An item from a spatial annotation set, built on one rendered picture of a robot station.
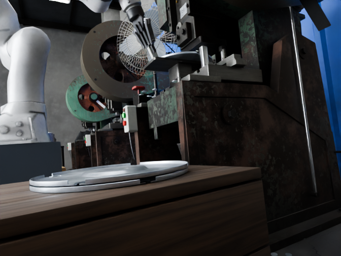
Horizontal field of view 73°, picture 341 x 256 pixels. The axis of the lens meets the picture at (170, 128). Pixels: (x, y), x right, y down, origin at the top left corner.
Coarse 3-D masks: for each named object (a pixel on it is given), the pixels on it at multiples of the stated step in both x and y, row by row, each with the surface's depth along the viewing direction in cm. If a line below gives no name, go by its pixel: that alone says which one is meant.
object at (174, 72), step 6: (150, 60) 101; (156, 60) 99; (162, 60) 99; (168, 60) 100; (174, 60) 101; (180, 60) 103; (186, 60) 104; (192, 60) 106; (150, 66) 105; (156, 66) 106; (162, 66) 106; (168, 66) 107; (174, 66) 107; (180, 66) 105; (186, 66) 106; (192, 66) 110; (198, 66) 111; (168, 72) 112; (174, 72) 107; (180, 72) 104; (186, 72) 106; (174, 78) 107; (180, 78) 104; (174, 84) 108
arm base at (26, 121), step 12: (12, 108) 75; (24, 108) 76; (36, 108) 78; (0, 120) 73; (12, 120) 73; (24, 120) 75; (36, 120) 77; (0, 132) 72; (12, 132) 73; (24, 132) 74; (36, 132) 76; (0, 144) 70
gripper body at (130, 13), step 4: (132, 8) 97; (136, 8) 97; (140, 8) 98; (128, 12) 98; (132, 12) 97; (136, 12) 97; (140, 12) 98; (128, 16) 99; (132, 16) 98; (136, 16) 99; (140, 16) 98; (144, 16) 98; (132, 20) 102; (136, 20) 101; (140, 20) 99; (144, 24) 100
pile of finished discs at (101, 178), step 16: (64, 176) 45; (80, 176) 42; (96, 176) 39; (112, 176) 32; (128, 176) 32; (144, 176) 33; (160, 176) 35; (176, 176) 38; (48, 192) 33; (64, 192) 32
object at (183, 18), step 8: (176, 0) 121; (184, 0) 114; (176, 8) 122; (184, 8) 114; (184, 16) 115; (192, 16) 109; (184, 24) 110; (192, 24) 109; (200, 24) 110; (208, 24) 112; (176, 32) 117; (184, 32) 109; (192, 32) 109; (200, 32) 109; (208, 32) 111; (184, 40) 110; (192, 40) 110
